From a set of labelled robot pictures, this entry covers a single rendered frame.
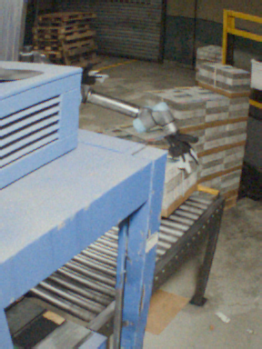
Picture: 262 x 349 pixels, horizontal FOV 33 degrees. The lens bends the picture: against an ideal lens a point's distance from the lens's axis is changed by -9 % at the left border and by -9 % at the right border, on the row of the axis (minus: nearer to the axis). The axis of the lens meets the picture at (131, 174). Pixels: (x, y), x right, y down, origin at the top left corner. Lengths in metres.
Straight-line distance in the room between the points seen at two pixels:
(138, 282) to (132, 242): 0.13
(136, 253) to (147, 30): 9.64
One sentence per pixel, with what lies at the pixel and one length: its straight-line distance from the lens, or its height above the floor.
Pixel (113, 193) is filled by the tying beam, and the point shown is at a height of 1.53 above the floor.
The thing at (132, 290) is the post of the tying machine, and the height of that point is 1.16.
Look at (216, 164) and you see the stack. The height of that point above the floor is 0.50.
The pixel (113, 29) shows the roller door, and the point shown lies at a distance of 11.17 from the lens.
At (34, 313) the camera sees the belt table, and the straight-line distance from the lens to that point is 1.72.
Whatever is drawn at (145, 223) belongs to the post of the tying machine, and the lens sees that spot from 1.16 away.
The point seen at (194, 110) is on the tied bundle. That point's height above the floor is 1.00.
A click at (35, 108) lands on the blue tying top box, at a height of 1.69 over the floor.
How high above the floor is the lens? 1.96
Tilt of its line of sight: 24 degrees down
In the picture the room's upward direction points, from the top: 4 degrees clockwise
